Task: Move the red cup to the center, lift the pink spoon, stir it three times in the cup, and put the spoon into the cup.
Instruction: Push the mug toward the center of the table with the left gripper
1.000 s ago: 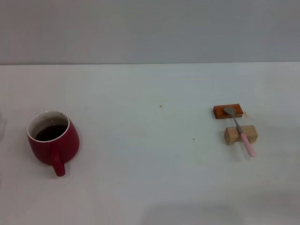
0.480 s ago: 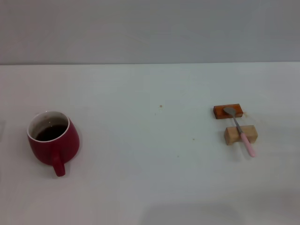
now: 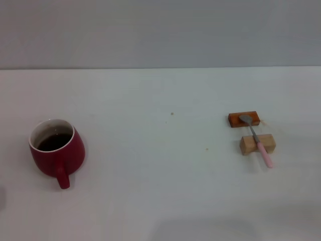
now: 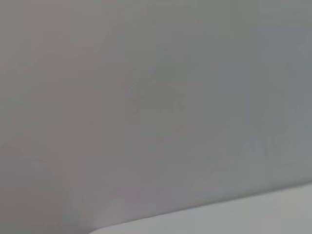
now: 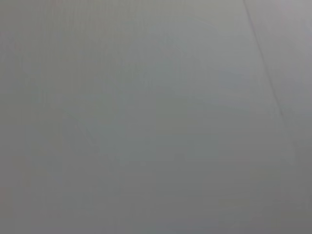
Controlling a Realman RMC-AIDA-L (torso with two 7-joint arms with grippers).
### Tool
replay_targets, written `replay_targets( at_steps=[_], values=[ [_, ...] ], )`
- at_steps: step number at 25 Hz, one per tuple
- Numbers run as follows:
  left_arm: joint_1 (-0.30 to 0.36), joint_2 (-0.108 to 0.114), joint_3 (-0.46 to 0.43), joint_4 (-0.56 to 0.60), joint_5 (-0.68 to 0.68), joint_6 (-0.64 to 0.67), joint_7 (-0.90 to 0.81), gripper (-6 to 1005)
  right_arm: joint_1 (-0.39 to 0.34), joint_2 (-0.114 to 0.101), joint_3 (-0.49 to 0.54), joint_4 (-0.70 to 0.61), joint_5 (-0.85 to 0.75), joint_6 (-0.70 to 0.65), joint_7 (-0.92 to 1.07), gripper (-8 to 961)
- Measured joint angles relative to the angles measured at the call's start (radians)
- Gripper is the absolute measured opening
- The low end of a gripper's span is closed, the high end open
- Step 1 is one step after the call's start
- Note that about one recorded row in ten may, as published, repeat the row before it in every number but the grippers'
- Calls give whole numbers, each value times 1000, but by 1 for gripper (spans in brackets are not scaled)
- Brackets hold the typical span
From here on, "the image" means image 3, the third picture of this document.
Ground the pink handled metal spoon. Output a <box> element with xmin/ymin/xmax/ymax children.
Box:
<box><xmin>238</xmin><ymin>114</ymin><xmax>274</xmax><ymax>169</ymax></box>

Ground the red ceramic cup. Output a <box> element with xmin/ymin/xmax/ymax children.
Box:
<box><xmin>28</xmin><ymin>118</ymin><xmax>86</xmax><ymax>190</ymax></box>

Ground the dark orange wooden block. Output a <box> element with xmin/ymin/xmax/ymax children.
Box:
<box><xmin>228</xmin><ymin>110</ymin><xmax>260</xmax><ymax>129</ymax></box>

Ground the light notched wooden block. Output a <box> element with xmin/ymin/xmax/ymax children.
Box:
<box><xmin>239</xmin><ymin>134</ymin><xmax>277</xmax><ymax>156</ymax></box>

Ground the dark brown coffee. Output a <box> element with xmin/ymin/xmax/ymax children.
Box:
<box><xmin>37</xmin><ymin>134</ymin><xmax>72</xmax><ymax>152</ymax></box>

